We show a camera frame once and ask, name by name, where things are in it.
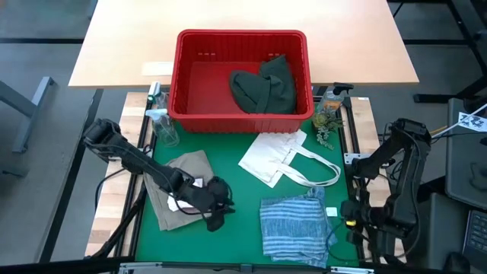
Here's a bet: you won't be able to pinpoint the beige khaki garment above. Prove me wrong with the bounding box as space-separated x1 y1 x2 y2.
143 150 216 232

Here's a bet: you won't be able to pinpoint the white paper label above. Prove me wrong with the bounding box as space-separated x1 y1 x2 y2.
142 61 175 76

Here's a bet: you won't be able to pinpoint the red plastic laundry bin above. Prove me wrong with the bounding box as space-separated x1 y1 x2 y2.
167 28 316 134

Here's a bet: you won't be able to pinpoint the dark green garment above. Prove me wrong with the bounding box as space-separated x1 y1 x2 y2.
229 54 298 114

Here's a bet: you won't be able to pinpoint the white cable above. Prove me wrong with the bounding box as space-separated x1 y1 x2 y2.
431 104 487 140

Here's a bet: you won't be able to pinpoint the green table mat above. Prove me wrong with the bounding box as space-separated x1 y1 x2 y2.
135 102 361 267

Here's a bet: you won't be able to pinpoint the grey metal table leg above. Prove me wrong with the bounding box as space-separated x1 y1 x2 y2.
0 75 56 153

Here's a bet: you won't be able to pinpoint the dark keyboard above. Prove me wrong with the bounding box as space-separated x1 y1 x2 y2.
462 209 487 263

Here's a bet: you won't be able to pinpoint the cream canvas tote bag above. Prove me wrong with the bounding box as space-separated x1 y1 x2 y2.
238 129 342 190

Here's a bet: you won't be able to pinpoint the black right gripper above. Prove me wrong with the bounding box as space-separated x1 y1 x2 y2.
340 200 393 247

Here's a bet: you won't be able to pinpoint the white tag black marks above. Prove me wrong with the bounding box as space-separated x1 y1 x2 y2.
458 111 487 133

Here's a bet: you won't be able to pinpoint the blue striped garment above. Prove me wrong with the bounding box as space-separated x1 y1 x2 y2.
259 186 339 269

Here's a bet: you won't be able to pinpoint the black aluminium table frame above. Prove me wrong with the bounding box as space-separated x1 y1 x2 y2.
85 89 408 274

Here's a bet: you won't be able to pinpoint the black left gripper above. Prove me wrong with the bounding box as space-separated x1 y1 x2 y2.
205 175 237 233

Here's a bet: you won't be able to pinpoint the black desk frame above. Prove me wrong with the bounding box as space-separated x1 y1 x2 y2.
387 0 487 104

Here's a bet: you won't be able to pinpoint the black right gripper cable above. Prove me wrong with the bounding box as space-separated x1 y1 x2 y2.
326 220 362 263

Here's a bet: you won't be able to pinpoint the clear spray bottle white head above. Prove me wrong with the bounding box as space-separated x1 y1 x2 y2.
145 108 180 148

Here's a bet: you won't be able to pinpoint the clear bottle white green cap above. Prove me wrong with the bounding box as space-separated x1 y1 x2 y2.
147 81 170 111

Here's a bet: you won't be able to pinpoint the light wooden desk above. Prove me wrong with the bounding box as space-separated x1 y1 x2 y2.
68 0 420 89

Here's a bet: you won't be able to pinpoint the black rounded object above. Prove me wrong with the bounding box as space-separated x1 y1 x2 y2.
443 250 472 274

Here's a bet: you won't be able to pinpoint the small potted succulent plant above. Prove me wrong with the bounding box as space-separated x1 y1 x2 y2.
311 108 345 151

